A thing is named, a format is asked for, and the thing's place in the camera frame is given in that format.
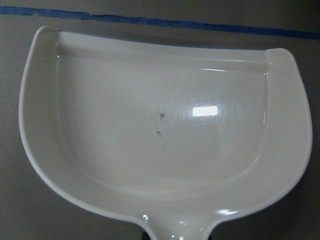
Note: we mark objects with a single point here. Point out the beige plastic dustpan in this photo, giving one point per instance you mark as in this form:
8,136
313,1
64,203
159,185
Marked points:
174,139

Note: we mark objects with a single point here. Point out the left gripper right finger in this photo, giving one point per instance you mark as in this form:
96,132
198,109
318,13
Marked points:
210,237

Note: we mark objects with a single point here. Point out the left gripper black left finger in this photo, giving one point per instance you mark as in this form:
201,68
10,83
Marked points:
145,236

